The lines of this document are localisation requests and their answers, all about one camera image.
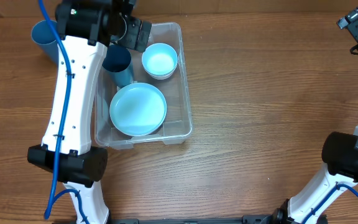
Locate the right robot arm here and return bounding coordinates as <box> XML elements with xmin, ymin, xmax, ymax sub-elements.
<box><xmin>263</xmin><ymin>10</ymin><xmax>358</xmax><ymax>223</ymax></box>

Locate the light blue bowl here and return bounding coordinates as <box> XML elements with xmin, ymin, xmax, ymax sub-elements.
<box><xmin>142</xmin><ymin>43</ymin><xmax>178</xmax><ymax>75</ymax></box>

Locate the dark blue cup front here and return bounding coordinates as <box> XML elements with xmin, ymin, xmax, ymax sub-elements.
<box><xmin>102</xmin><ymin>45</ymin><xmax>134</xmax><ymax>88</ymax></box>

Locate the grey bowl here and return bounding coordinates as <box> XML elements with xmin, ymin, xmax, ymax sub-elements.
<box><xmin>150</xmin><ymin>72</ymin><xmax>173</xmax><ymax>80</ymax></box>

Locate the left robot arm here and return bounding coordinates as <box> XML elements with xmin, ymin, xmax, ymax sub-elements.
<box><xmin>27</xmin><ymin>0</ymin><xmax>152</xmax><ymax>223</ymax></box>

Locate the dark blue cup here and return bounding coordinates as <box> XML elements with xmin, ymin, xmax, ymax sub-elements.
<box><xmin>102</xmin><ymin>45</ymin><xmax>134</xmax><ymax>88</ymax></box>
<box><xmin>31</xmin><ymin>20</ymin><xmax>58</xmax><ymax>65</ymax></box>

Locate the light blue plate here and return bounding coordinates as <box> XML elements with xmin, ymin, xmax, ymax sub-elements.
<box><xmin>109</xmin><ymin>83</ymin><xmax>167</xmax><ymax>137</ymax></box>

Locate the clear plastic storage bin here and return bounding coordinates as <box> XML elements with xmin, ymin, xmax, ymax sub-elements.
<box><xmin>94</xmin><ymin>22</ymin><xmax>193</xmax><ymax>149</ymax></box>

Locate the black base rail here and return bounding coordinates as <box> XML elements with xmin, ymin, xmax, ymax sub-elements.
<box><xmin>108</xmin><ymin>215</ymin><xmax>268</xmax><ymax>224</ymax></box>

